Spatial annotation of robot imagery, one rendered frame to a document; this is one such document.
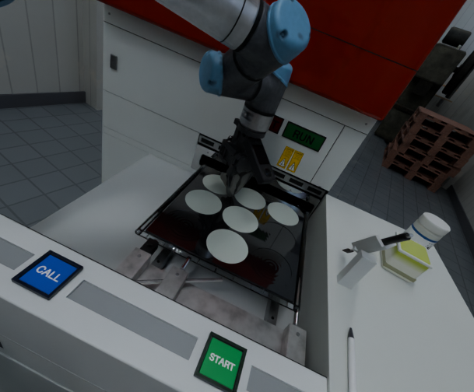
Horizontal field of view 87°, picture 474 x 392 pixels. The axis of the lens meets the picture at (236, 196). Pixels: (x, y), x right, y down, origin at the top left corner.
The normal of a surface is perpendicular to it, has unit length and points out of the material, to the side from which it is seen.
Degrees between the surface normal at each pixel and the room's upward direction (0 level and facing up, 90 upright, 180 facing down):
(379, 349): 0
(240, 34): 112
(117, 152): 90
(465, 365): 0
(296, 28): 49
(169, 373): 0
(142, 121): 90
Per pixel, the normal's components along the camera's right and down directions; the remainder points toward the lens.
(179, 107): -0.29, 0.49
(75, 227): 0.32, -0.76
